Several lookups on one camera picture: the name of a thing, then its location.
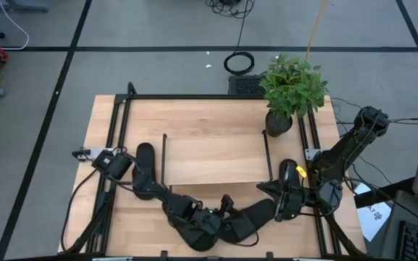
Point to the black aluminium table frame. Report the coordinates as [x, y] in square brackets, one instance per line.
[194, 96]

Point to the yellow tag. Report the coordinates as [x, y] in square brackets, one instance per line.
[301, 172]

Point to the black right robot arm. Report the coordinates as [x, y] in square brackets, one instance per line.
[346, 145]

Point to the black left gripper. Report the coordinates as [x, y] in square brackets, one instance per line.
[217, 222]

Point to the black plant pot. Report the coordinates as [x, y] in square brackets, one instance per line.
[278, 126]

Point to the wooden shelf black metal legs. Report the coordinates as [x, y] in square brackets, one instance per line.
[216, 159]

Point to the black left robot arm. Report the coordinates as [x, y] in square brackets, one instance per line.
[116, 165]

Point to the black table clamp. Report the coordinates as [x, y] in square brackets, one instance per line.
[163, 255]
[269, 256]

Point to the black perforated box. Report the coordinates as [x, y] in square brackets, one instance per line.
[245, 86]

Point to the black caster wheel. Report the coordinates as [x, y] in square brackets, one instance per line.
[1, 35]

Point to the white paper sheet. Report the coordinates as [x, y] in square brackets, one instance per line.
[373, 217]

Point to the dark grey desk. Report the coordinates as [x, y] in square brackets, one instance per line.
[400, 210]

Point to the silver metal bracket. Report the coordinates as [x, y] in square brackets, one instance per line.
[311, 153]
[94, 152]

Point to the green leafy plant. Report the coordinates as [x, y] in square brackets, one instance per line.
[292, 87]

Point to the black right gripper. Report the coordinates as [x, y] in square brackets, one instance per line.
[292, 203]

